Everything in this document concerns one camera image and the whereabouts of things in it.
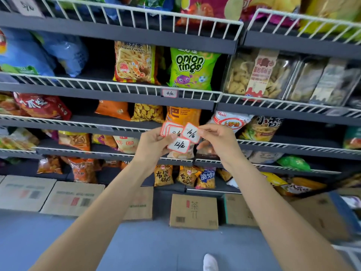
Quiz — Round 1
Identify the person's right hand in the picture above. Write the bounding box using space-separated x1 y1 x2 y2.
196 124 249 170

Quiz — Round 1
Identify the person's left hand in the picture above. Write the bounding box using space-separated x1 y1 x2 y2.
132 126 182 176

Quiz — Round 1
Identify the stack of red-bordered price tags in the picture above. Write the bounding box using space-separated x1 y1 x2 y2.
160 121 195 154

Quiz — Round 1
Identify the person's left forearm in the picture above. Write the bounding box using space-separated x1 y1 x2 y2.
28 163 154 271

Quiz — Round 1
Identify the person's right forearm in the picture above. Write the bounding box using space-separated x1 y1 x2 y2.
228 159 355 271

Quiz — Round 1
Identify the clear plastic label holder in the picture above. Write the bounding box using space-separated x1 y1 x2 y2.
160 87 181 100
324 108 350 117

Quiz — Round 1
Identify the person's pink shoe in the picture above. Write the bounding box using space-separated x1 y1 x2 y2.
203 253 219 271

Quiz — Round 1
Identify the brown gold snack bag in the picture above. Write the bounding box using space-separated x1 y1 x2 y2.
153 165 174 187
177 166 203 187

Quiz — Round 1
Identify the white red-print snack bag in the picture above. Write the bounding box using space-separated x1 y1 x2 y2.
112 135 140 154

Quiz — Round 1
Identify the blue orange snack bag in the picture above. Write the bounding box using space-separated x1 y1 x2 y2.
195 167 217 190
216 168 233 183

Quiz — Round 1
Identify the white brown-print snack bag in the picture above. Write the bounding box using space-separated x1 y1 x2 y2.
166 151 195 160

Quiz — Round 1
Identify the yellow nut snack bag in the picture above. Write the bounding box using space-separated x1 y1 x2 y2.
130 103 165 124

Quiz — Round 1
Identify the tan printed snack bag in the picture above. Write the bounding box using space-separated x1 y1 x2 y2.
239 116 285 142

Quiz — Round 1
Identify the small colourful snack bag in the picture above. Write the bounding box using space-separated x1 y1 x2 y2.
91 134 118 149

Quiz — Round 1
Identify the brown red-edged cardboard box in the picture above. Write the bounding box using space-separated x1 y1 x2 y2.
223 193 258 227

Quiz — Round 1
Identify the clear puff snack tub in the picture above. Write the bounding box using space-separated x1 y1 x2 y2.
221 49 299 102
285 58 361 108

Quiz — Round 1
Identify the brown green-edged cardboard box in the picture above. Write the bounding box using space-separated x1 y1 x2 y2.
169 193 219 230

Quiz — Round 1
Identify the small orange clear snack bag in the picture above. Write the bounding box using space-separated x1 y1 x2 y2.
58 131 91 152

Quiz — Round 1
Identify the green white-print snack bag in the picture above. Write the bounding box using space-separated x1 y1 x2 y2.
168 47 221 91

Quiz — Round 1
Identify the orange white-print snack bag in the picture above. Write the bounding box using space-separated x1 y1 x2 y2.
278 177 327 196

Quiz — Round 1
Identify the orange yellow snack bag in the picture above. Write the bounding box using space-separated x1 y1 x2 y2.
113 41 160 85

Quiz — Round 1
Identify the red white-print snack bag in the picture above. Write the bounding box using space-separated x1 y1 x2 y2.
12 92 73 121

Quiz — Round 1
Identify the orange green snack bag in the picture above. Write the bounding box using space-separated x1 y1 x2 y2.
343 126 361 151

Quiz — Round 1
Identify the blue lime chip bag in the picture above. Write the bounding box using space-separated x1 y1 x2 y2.
0 27 57 78
36 30 89 78

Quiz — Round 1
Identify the dark magenta chip bag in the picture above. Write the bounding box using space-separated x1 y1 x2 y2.
242 0 302 28

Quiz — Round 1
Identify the green red-logo chip bag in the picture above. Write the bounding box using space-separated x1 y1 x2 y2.
124 0 174 13

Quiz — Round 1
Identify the red yellow printed snack bag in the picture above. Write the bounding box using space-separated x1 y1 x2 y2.
0 93 29 117

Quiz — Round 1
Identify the white stool green seat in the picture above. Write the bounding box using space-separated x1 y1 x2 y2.
332 244 361 271

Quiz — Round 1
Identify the yellow cracker pack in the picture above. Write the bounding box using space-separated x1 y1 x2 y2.
299 0 361 36

